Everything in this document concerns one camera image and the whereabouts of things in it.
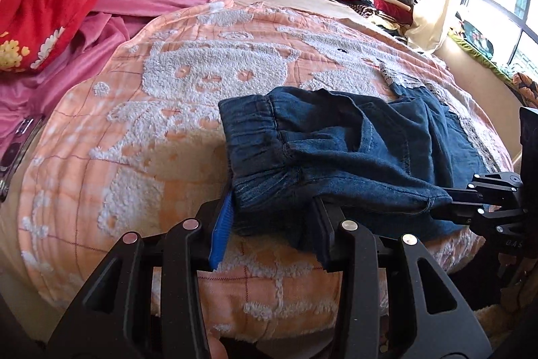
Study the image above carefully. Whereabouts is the blue denim pants lace trim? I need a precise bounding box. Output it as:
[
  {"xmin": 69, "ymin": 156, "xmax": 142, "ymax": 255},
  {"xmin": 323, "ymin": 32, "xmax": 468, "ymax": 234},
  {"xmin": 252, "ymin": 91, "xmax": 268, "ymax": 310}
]
[{"xmin": 219, "ymin": 67, "xmax": 502, "ymax": 250}]

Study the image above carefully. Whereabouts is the orange white bear blanket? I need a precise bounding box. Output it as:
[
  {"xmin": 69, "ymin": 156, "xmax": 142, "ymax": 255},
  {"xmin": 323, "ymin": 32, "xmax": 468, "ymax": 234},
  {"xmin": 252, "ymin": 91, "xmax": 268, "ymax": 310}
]
[{"xmin": 16, "ymin": 0, "xmax": 514, "ymax": 343}]

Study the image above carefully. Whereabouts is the green edged windowsill cloth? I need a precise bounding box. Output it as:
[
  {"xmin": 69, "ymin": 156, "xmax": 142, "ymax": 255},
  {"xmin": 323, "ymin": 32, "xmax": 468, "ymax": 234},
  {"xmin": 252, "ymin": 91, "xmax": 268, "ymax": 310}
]
[{"xmin": 448, "ymin": 13, "xmax": 537, "ymax": 108}]

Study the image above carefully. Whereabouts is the black belt with buckle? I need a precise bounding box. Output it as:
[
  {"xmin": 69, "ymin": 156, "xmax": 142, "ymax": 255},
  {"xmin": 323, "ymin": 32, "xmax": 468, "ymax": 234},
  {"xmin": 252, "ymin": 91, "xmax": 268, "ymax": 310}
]
[{"xmin": 1, "ymin": 114, "xmax": 46, "ymax": 202}]

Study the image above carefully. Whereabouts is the red floral cloth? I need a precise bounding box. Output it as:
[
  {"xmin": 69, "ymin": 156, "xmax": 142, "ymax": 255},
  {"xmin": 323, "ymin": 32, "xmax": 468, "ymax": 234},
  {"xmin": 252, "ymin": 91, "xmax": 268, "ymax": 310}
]
[{"xmin": 1, "ymin": 0, "xmax": 97, "ymax": 74}]

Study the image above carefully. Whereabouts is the pink quilt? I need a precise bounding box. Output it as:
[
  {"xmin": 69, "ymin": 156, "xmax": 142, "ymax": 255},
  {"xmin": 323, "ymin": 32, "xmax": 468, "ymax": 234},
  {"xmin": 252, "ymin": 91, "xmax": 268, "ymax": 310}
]
[{"xmin": 1, "ymin": 0, "xmax": 214, "ymax": 148}]

